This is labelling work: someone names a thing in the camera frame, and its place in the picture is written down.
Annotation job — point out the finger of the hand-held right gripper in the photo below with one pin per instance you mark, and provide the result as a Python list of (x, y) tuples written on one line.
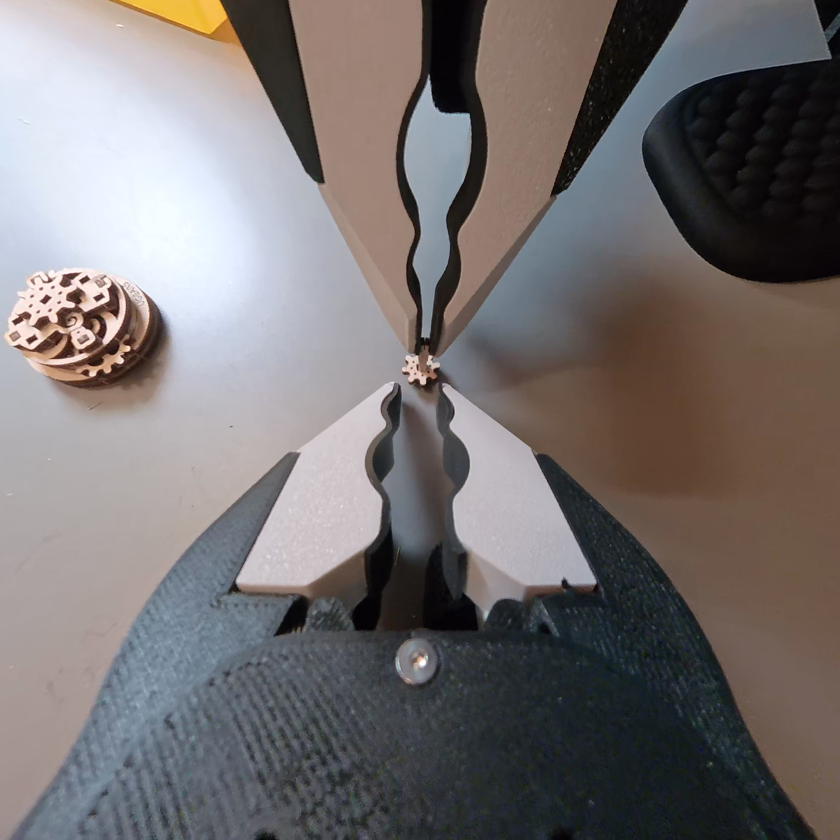
[(532, 131), (360, 131)]

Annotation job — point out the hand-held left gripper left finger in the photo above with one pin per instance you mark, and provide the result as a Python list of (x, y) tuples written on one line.
[(315, 511)]

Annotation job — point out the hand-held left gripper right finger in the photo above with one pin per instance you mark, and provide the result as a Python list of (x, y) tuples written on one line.
[(512, 518)]

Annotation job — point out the small wooden gear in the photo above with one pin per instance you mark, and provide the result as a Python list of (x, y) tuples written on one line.
[(420, 370)]

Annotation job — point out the grey desk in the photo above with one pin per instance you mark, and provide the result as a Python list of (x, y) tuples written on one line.
[(198, 197)]

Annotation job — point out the yellow plastic storage bin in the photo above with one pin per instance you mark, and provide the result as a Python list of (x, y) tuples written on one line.
[(190, 13)]

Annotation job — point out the black mesh office chair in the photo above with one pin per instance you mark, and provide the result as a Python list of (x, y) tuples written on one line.
[(755, 183)]

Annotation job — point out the round wooden gear model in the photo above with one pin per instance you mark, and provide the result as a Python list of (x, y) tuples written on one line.
[(72, 327)]

